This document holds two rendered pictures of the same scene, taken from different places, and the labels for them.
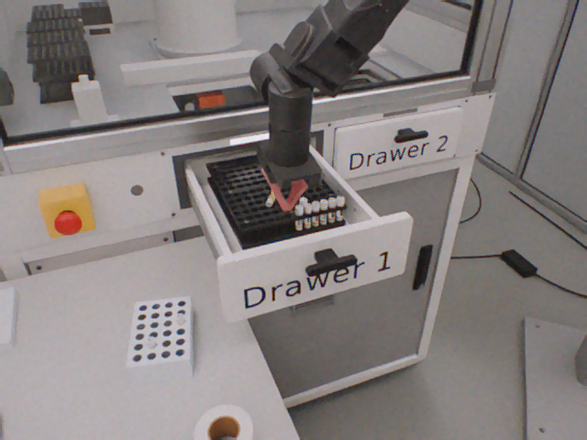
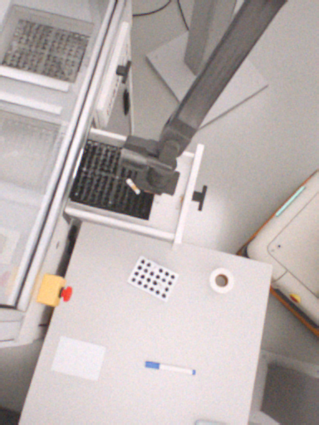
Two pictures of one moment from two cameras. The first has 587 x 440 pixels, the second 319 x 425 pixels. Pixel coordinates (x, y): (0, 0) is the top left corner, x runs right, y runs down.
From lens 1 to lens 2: 0.82 m
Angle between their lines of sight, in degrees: 48
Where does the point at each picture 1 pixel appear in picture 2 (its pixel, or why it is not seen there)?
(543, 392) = not seen: hidden behind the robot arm
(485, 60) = not seen: outside the picture
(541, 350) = (169, 71)
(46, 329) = (103, 328)
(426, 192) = not seen: hidden behind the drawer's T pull
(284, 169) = (167, 187)
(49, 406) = (154, 339)
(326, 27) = (186, 139)
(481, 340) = (139, 90)
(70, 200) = (59, 286)
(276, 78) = (154, 165)
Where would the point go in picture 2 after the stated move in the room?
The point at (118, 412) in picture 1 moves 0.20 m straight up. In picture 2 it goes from (176, 313) to (184, 311)
